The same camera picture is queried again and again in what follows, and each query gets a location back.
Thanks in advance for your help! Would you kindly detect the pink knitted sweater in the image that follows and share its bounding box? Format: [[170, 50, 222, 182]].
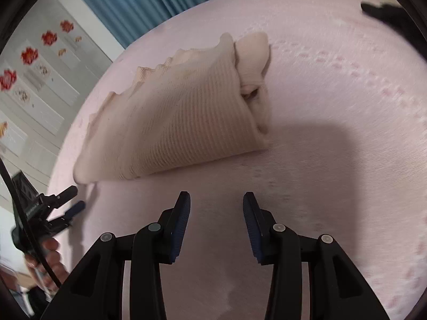
[[73, 32, 271, 184]]

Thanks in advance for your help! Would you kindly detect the person's left hand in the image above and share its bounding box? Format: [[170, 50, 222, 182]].
[[23, 235, 70, 292]]

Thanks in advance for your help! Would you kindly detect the pink bed with patterned sheet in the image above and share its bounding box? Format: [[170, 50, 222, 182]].
[[49, 0, 426, 319]]

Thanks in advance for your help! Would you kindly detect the white wardrobe with red decorations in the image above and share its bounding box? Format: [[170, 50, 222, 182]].
[[1, 0, 112, 192]]

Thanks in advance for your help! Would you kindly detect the black puffer jacket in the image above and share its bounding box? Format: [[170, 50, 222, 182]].
[[361, 2, 424, 41]]

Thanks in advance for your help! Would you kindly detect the black cable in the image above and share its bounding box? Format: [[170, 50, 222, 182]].
[[0, 157, 65, 290]]

